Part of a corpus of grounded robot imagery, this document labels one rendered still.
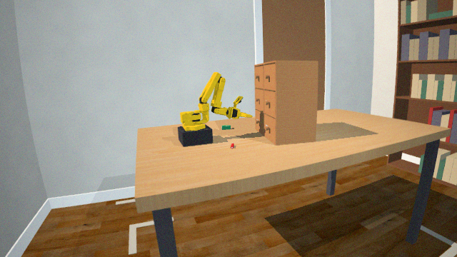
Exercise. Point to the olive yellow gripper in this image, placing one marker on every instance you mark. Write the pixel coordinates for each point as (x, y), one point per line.
(235, 113)

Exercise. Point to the brown wooden chest of drawers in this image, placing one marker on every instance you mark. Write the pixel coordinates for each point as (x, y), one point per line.
(296, 101)

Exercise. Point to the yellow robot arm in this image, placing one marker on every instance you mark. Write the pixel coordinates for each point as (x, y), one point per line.
(191, 119)

